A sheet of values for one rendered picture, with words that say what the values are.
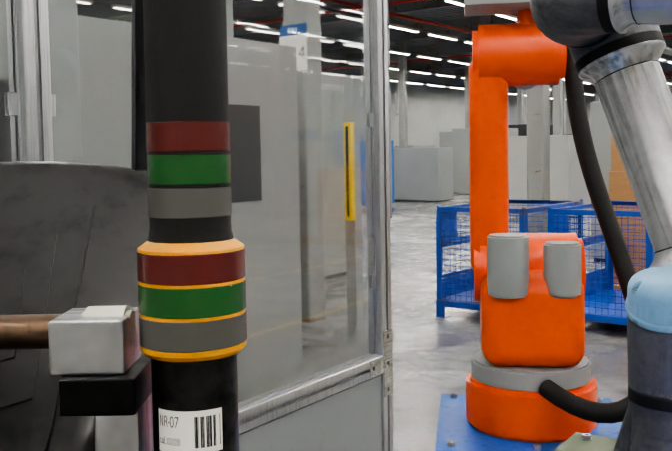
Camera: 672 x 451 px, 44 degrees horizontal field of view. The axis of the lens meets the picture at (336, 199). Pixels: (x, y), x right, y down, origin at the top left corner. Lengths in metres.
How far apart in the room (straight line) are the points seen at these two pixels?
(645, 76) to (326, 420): 0.92
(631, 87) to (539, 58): 3.18
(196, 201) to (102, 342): 0.07
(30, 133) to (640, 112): 0.78
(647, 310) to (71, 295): 0.69
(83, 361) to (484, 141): 4.05
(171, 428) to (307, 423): 1.30
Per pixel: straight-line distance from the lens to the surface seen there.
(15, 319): 0.37
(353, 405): 1.77
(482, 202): 4.39
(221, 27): 0.34
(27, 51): 1.16
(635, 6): 1.02
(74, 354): 0.35
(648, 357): 0.99
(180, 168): 0.33
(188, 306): 0.33
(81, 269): 0.46
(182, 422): 0.34
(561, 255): 4.13
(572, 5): 1.04
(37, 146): 1.16
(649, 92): 1.14
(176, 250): 0.33
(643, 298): 0.99
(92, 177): 0.52
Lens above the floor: 1.43
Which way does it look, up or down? 3 degrees down
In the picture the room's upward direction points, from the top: 1 degrees counter-clockwise
